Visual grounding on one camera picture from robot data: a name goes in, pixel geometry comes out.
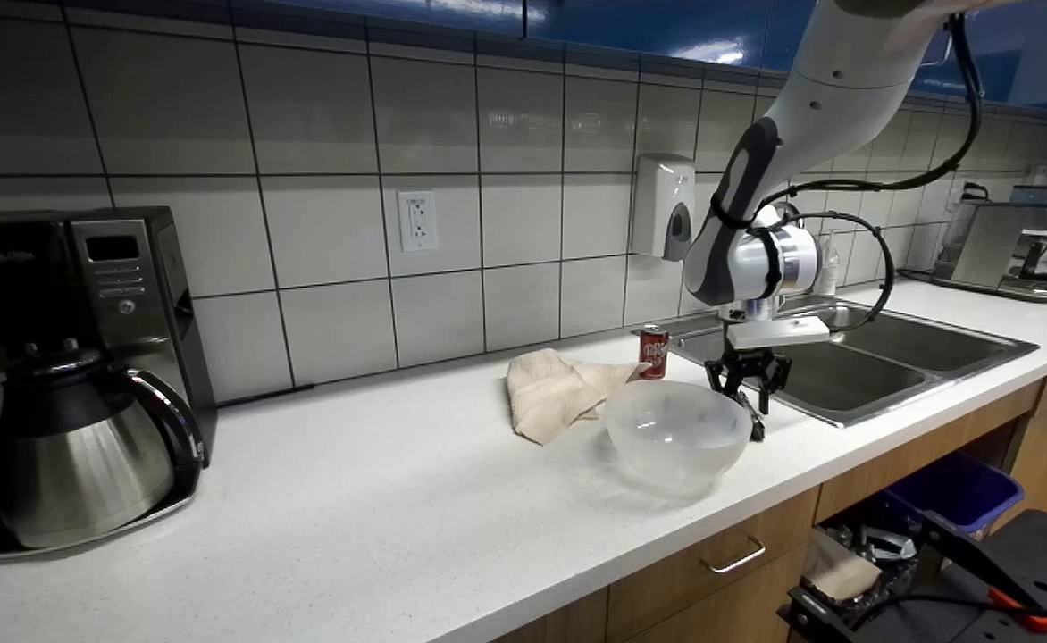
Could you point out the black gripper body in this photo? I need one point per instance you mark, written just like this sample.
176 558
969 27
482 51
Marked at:
749 366

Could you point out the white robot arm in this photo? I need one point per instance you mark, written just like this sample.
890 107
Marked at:
837 82

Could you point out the translucent plastic bowl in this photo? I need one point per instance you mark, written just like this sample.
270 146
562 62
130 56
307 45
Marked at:
677 442

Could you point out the red soda can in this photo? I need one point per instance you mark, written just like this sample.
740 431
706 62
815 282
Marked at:
652 353

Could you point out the stainless steel double sink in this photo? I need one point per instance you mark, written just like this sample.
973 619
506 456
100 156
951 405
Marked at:
890 358

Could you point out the beige cloth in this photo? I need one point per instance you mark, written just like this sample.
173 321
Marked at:
552 394

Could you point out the blue plastic bin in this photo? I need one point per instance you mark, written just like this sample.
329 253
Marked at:
951 495

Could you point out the wooden base cabinet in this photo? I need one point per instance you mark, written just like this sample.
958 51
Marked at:
665 584

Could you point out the silver espresso machine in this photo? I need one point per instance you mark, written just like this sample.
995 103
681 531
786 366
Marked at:
999 245

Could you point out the black cart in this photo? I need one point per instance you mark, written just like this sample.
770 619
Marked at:
1024 558

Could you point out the black coffee maker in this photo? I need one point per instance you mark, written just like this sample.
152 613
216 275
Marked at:
130 286

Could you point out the steel coffee carafe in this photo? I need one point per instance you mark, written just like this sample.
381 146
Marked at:
79 458

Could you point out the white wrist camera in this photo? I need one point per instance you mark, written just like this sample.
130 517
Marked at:
786 328

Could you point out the white wall soap dispenser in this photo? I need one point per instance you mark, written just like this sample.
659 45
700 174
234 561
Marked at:
662 207

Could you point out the white wall outlet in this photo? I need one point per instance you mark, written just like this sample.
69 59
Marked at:
418 222

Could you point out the blue wall cabinets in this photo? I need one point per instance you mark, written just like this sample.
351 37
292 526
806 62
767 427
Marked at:
427 16

